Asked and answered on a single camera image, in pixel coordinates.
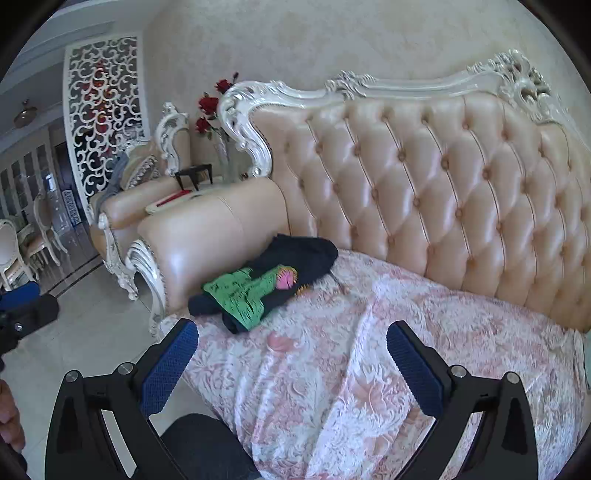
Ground dark navy graphic sweatshirt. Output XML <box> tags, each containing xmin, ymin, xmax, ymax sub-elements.
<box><xmin>188</xmin><ymin>234</ymin><xmax>339</xmax><ymax>334</ymax></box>

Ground person's left hand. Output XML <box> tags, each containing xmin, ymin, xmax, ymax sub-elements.
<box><xmin>0</xmin><ymin>380</ymin><xmax>26</xmax><ymax>453</ymax></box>

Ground white dining chair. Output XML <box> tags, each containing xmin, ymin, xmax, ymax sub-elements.
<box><xmin>0</xmin><ymin>219</ymin><xmax>35</xmax><ymax>291</ymax></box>

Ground person's dark trouser knee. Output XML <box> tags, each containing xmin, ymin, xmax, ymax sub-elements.
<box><xmin>133</xmin><ymin>412</ymin><xmax>260</xmax><ymax>480</ymax></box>

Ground pink white floral blanket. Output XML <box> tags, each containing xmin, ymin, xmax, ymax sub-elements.
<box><xmin>184</xmin><ymin>251</ymin><xmax>586</xmax><ymax>479</ymax></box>

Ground grey garment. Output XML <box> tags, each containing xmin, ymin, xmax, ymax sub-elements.
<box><xmin>573</xmin><ymin>331</ymin><xmax>590</xmax><ymax>390</ymax></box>

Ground beige leather armchair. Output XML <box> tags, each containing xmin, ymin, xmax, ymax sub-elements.
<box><xmin>87</xmin><ymin>102</ymin><xmax>190</xmax><ymax>301</ymax></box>

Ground black small stand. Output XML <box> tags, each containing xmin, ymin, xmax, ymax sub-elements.
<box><xmin>174</xmin><ymin>163</ymin><xmax>213</xmax><ymax>191</ymax></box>

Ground beige tufted leather sofa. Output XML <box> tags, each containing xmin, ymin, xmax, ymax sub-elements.
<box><xmin>125</xmin><ymin>50</ymin><xmax>590</xmax><ymax>332</ymax></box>

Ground white carved lattice screen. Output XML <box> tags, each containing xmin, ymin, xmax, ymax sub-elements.
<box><xmin>62</xmin><ymin>32</ymin><xmax>150</xmax><ymax>210</ymax></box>

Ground red roses in vase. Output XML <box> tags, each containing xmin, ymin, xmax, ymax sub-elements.
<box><xmin>195</xmin><ymin>72</ymin><xmax>239</xmax><ymax>183</ymax></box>

